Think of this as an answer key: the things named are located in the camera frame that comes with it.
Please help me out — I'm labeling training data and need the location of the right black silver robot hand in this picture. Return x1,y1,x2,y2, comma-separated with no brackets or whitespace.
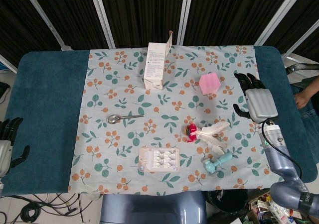
233,72,279,124

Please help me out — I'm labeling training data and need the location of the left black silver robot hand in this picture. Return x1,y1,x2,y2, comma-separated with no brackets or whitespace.
0,117,30,178

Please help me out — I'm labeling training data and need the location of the white feather shuttlecock colourful base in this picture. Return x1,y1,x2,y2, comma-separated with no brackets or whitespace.
184,121,230,155

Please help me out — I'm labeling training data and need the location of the person's bare hand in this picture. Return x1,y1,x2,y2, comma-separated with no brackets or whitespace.
294,75,319,109

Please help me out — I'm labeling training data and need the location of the blue jeans leg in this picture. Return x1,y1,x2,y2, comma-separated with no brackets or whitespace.
290,83,319,165

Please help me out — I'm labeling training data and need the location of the grey metal tube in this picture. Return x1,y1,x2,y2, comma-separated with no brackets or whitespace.
285,63,319,75

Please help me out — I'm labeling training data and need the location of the pink foam cube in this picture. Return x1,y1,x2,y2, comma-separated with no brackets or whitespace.
199,72,221,96

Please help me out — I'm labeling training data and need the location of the teal table cover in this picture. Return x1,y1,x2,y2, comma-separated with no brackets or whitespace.
1,45,317,194

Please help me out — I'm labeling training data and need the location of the light blue plastic toy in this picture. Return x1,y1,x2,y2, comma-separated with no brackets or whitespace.
203,152,234,175

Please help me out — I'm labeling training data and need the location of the black bin bag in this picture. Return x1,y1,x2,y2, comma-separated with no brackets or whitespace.
206,190,250,216

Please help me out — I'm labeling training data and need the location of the metal spoon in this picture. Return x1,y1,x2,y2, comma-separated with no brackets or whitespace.
107,113,146,124

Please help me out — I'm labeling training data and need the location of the white cardboard carton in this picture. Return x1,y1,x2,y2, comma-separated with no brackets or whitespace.
143,30,173,91

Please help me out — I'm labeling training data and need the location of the clear blister pack tray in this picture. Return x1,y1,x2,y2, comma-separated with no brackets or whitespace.
138,146,181,173

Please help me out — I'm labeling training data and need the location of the floral tablecloth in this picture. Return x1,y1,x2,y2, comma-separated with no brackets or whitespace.
67,44,286,195

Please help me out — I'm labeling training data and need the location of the black pleated screen curtain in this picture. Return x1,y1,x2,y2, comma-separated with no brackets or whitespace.
0,0,319,68

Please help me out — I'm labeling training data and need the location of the blue-grey robot torso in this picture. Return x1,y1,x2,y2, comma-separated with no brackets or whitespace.
99,191,208,224

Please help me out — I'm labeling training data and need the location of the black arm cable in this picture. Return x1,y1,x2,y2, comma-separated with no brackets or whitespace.
261,119,304,182

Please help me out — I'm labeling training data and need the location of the coiled black floor cable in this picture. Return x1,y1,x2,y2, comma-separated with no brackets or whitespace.
20,203,42,223

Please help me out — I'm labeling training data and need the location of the black floor cable bundle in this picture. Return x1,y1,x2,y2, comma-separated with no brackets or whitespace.
0,193,101,219

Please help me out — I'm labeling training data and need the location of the white screen frame post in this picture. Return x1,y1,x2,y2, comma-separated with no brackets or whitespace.
253,0,304,46
176,0,194,46
19,0,71,51
87,0,116,49
281,18,319,59

